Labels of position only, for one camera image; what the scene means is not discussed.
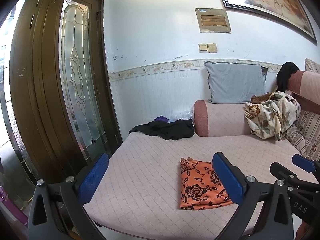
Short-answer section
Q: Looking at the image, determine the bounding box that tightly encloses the pink sofa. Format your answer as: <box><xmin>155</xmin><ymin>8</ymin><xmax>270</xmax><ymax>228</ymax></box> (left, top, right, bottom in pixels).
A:
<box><xmin>84</xmin><ymin>70</ymin><xmax>320</xmax><ymax>240</ymax></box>

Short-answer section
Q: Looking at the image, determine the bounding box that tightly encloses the beige patterned cushion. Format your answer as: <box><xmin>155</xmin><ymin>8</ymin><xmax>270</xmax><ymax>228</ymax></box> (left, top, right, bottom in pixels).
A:
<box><xmin>305</xmin><ymin>58</ymin><xmax>320</xmax><ymax>73</ymax></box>

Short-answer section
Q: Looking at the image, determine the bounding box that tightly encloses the black garment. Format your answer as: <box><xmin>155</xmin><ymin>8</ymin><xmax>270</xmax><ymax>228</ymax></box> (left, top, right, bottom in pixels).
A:
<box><xmin>129</xmin><ymin>119</ymin><xmax>195</xmax><ymax>141</ymax></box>

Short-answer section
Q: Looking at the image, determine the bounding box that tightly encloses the black cloth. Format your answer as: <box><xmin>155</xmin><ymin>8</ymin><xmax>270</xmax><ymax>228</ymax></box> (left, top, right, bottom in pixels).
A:
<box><xmin>276</xmin><ymin>62</ymin><xmax>300</xmax><ymax>93</ymax></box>

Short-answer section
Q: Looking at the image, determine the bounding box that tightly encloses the brown cloth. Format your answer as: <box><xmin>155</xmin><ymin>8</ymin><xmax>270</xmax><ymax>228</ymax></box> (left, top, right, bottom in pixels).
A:
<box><xmin>251</xmin><ymin>92</ymin><xmax>272</xmax><ymax>104</ymax></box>

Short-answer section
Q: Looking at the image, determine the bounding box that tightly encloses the cream floral cloth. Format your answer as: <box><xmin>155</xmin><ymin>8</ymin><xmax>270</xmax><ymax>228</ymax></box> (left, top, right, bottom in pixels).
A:
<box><xmin>244</xmin><ymin>92</ymin><xmax>302</xmax><ymax>140</ymax></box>

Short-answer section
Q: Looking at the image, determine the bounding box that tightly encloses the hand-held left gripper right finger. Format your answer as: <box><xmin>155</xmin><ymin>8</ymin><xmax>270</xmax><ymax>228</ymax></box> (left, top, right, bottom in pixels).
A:
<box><xmin>212</xmin><ymin>152</ymin><xmax>294</xmax><ymax>240</ymax></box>

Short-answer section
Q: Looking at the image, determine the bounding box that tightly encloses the clear plastic bag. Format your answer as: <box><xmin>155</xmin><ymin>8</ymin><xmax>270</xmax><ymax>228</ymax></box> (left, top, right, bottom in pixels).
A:
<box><xmin>169</xmin><ymin>110</ymin><xmax>195</xmax><ymax>122</ymax></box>

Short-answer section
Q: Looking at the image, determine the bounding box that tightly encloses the orange floral blouse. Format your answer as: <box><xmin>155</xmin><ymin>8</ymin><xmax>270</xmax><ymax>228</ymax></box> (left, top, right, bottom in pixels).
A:
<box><xmin>179</xmin><ymin>157</ymin><xmax>234</xmax><ymax>210</ymax></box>

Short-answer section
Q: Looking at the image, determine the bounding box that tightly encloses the wall panel box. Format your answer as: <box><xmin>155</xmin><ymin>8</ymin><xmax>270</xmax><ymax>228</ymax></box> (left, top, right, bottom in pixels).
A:
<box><xmin>195</xmin><ymin>8</ymin><xmax>232</xmax><ymax>33</ymax></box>

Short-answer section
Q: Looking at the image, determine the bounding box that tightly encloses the striped cushion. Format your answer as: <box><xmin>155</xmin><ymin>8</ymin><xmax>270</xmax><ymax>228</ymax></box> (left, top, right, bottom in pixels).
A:
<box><xmin>285</xmin><ymin>109</ymin><xmax>320</xmax><ymax>162</ymax></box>

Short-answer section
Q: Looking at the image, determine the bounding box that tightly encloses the wooden door with glass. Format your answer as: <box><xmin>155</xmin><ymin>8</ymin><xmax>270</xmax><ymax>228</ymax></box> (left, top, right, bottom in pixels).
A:
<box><xmin>9</xmin><ymin>0</ymin><xmax>123</xmax><ymax>180</ymax></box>

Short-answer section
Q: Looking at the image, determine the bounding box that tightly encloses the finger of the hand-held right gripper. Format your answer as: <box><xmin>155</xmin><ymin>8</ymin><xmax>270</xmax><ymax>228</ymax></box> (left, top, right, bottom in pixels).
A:
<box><xmin>269</xmin><ymin>162</ymin><xmax>320</xmax><ymax>193</ymax></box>
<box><xmin>292</xmin><ymin>154</ymin><xmax>320</xmax><ymax>178</ymax></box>

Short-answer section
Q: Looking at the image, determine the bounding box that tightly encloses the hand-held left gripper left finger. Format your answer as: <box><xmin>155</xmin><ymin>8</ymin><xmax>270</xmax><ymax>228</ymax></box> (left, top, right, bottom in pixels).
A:
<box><xmin>27</xmin><ymin>152</ymin><xmax>110</xmax><ymax>240</ymax></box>

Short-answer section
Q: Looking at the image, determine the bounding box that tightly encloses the grey pillow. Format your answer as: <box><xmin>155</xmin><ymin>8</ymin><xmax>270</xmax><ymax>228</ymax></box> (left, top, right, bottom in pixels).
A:
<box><xmin>204</xmin><ymin>61</ymin><xmax>268</xmax><ymax>104</ymax></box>

